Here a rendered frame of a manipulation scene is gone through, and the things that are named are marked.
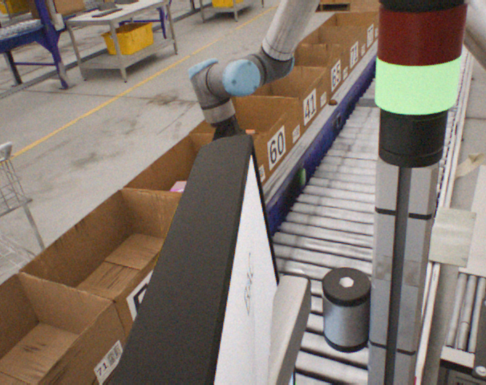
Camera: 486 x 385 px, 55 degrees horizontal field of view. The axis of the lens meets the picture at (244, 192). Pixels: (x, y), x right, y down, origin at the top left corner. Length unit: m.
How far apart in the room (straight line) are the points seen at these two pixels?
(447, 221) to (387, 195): 1.35
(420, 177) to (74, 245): 1.10
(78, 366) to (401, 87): 0.84
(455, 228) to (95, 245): 1.13
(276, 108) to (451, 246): 0.86
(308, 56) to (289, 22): 1.49
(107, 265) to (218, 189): 1.10
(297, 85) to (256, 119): 0.40
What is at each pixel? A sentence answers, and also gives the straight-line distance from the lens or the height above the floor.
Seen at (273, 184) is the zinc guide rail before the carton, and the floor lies 0.89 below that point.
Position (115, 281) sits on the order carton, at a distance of 1.34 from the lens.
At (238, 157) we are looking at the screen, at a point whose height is 1.55.
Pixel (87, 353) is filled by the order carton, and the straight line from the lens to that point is 1.01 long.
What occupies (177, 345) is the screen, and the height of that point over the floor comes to 1.55.
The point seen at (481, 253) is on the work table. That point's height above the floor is 0.75.
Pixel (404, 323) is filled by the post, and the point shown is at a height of 1.40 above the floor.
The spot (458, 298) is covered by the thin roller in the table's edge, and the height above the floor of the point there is 0.75.
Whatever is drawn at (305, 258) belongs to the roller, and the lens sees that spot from 1.51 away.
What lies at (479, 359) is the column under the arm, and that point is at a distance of 1.27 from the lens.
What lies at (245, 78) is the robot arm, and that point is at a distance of 1.21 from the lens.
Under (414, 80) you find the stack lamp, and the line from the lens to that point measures 0.30.
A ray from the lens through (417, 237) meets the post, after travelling 0.36.
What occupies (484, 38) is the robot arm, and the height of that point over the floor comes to 1.51.
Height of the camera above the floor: 1.71
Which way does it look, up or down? 31 degrees down
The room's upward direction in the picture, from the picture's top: 7 degrees counter-clockwise
